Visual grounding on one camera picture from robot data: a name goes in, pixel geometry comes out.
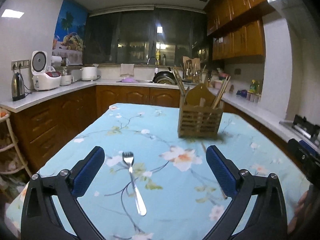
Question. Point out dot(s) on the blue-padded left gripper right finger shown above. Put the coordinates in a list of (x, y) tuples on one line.
[(224, 170)]

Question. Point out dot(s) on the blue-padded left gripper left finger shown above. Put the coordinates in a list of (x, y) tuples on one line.
[(83, 173)]

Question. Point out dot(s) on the steel fork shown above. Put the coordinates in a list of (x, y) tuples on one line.
[(128, 159)]

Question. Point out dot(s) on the wooden chopstick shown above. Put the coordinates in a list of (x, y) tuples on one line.
[(220, 93), (223, 92)]

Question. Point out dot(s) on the dark kitchen window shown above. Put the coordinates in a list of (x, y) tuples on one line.
[(135, 36)]

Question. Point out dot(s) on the person right hand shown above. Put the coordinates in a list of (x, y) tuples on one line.
[(301, 211)]

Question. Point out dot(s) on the gas stove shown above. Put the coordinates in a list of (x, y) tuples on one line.
[(303, 128)]

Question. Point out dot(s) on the lower wooden cabinets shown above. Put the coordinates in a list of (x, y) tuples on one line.
[(138, 119)]

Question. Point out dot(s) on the wooden cabinets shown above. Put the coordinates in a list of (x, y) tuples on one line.
[(138, 119), (236, 27)]

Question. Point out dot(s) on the wooden utensil caddy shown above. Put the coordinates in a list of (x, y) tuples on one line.
[(199, 116)]

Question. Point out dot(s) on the blue object on counter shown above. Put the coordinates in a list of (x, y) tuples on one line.
[(242, 93)]

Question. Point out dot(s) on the green-label oil bottle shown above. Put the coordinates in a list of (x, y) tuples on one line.
[(253, 89)]

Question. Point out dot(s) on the pink plastic containers stack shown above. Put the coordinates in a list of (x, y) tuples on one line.
[(221, 77)]

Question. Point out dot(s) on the small white steamer pot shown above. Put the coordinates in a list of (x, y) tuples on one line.
[(66, 77)]

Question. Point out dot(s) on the white rice cooker pot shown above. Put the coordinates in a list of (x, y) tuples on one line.
[(89, 73)]

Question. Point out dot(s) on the purple bowl in sink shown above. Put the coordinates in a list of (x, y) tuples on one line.
[(129, 80)]

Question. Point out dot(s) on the white red rice cooker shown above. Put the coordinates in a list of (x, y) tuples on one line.
[(44, 77)]

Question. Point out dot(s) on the steel electric kettle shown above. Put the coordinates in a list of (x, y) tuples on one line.
[(17, 87)]

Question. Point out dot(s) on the hanging beige dish towel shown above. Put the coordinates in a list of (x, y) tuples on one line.
[(127, 69)]

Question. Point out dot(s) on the countertop wooden utensil rack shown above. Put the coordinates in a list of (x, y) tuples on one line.
[(191, 67)]

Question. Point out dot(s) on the black frying pan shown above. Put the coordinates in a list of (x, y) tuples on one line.
[(165, 77)]

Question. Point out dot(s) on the chrome sink faucet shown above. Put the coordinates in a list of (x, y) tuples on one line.
[(152, 61)]

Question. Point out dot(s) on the fruit poster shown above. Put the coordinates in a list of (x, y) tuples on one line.
[(69, 32)]

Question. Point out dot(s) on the range hood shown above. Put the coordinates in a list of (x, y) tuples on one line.
[(291, 73)]

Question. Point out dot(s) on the upper wooden cabinets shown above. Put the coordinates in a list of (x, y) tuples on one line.
[(236, 27)]

